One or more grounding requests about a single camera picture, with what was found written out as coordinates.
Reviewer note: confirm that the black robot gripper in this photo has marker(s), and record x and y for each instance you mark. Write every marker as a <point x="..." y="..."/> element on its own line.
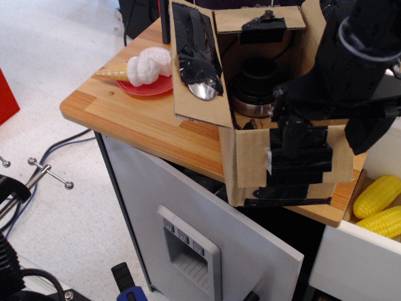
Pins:
<point x="369" y="99"/>

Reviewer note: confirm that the brown cardboard box with flaps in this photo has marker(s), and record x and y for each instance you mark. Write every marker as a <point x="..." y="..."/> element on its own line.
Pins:
<point x="245" y="156"/>

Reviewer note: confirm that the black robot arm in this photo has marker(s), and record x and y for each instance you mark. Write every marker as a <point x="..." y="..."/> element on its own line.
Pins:
<point x="361" y="41"/>

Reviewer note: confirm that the upper yellow toy corn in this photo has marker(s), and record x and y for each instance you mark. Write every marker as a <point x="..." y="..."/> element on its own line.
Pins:
<point x="377" y="197"/>

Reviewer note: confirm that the yellow toy corn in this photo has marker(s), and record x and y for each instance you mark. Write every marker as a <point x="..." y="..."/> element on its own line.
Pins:
<point x="385" y="223"/>
<point x="377" y="197"/>

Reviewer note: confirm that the lower yellow toy corn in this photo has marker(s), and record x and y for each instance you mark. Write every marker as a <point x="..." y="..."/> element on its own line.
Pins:
<point x="385" y="223"/>

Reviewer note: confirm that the metal spoon taped left flap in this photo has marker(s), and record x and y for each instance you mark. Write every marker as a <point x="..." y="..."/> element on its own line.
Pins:
<point x="202" y="91"/>

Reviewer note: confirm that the white drawer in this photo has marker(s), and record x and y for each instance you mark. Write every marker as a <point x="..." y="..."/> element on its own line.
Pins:
<point x="353" y="263"/>

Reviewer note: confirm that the red plastic plate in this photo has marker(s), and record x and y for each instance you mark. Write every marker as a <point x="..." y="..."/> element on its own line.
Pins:
<point x="161" y="85"/>

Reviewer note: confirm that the grey toy fridge cabinet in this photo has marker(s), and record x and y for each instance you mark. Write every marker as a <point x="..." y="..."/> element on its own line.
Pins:
<point x="191" y="244"/>

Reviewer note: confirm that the toy ice cream cone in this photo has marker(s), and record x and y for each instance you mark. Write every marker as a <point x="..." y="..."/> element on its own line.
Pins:
<point x="144" y="69"/>

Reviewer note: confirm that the black device behind table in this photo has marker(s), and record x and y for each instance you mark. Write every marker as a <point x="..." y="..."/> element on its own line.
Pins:
<point x="138" y="15"/>

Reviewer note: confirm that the red box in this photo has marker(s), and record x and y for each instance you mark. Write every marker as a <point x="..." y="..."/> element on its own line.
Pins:
<point x="8" y="104"/>

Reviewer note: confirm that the metal screw clamp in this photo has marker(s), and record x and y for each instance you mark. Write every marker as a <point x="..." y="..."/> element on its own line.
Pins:
<point x="18" y="193"/>

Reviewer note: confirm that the blue black clamp handle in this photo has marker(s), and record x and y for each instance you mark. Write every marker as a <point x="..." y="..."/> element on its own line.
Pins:
<point x="126" y="285"/>

